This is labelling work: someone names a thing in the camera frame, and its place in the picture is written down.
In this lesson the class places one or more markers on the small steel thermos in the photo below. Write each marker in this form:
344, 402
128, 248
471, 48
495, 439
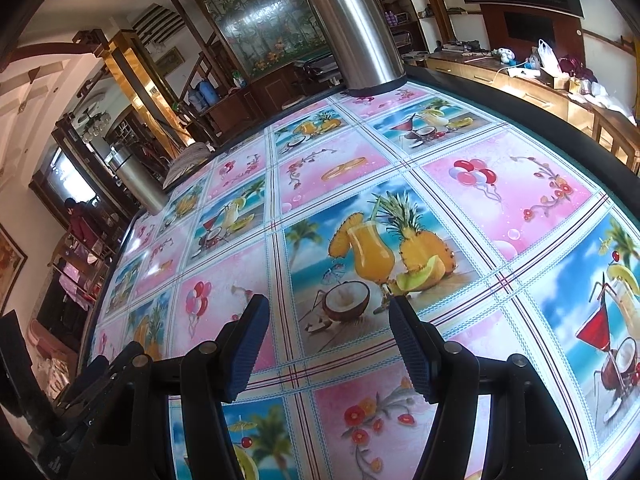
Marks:
137, 180

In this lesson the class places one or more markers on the blue water jug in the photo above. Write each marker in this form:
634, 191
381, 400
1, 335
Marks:
206, 94

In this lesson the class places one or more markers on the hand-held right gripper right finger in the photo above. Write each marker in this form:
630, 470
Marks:
415, 355

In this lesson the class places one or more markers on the small white figurine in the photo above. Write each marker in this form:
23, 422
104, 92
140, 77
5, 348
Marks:
504, 55

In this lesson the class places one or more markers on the striped cushion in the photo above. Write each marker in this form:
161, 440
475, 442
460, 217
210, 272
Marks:
190, 162

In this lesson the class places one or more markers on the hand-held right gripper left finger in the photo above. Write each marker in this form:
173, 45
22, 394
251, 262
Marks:
250, 345

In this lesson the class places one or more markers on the framed wall painting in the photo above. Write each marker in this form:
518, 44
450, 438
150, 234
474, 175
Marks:
10, 270

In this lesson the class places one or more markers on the wooden sideboard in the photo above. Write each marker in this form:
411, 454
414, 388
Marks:
550, 95

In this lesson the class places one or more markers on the floral glass screen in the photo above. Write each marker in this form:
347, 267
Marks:
250, 20

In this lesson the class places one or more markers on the white plastic bag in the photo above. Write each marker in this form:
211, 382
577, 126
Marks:
550, 57

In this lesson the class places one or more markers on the chandelier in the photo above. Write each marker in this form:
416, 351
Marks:
95, 127

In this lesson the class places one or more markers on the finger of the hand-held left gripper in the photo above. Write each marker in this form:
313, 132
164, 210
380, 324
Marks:
92, 372

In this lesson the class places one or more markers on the small framed picture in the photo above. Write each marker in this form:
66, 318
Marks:
168, 56

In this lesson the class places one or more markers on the golden pillar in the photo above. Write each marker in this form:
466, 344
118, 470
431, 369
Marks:
145, 85

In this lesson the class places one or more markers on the large steel thermos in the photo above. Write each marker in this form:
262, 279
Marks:
350, 25

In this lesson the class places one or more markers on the printed fruit tablecloth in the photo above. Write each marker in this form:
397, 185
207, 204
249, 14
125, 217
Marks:
350, 185

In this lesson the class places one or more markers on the pink table cover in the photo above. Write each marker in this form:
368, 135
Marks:
69, 271

